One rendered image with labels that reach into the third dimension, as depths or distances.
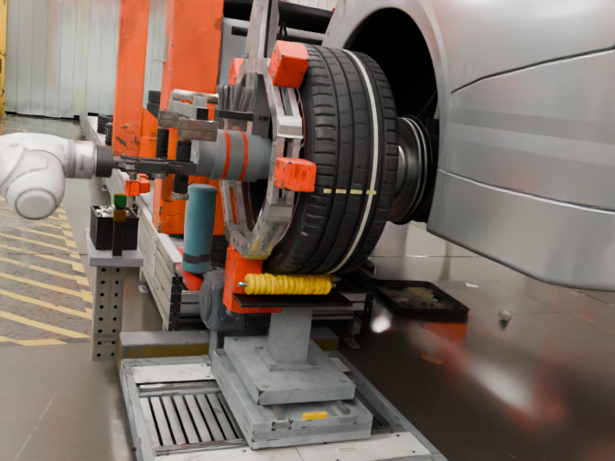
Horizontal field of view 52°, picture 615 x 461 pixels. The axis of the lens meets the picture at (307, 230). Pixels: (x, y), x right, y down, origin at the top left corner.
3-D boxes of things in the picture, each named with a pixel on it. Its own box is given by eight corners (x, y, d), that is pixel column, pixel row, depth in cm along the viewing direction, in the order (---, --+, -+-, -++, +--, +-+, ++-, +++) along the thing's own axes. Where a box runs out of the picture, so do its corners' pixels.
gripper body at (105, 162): (92, 174, 152) (132, 176, 156) (94, 179, 145) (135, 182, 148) (94, 143, 151) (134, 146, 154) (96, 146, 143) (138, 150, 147)
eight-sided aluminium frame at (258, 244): (285, 277, 162) (311, 59, 151) (262, 277, 159) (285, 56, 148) (232, 229, 211) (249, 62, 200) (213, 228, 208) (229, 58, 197)
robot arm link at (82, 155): (68, 181, 143) (95, 183, 145) (70, 141, 141) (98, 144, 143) (67, 175, 151) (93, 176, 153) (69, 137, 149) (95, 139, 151)
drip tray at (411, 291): (471, 316, 338) (472, 309, 337) (400, 314, 326) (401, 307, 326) (429, 286, 387) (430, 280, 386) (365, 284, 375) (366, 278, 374)
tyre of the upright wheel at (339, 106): (314, 64, 216) (297, 252, 225) (248, 54, 208) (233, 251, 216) (415, 38, 156) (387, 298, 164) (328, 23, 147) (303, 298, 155)
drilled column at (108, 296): (119, 359, 235) (126, 251, 226) (91, 361, 231) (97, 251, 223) (117, 349, 244) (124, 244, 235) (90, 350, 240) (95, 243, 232)
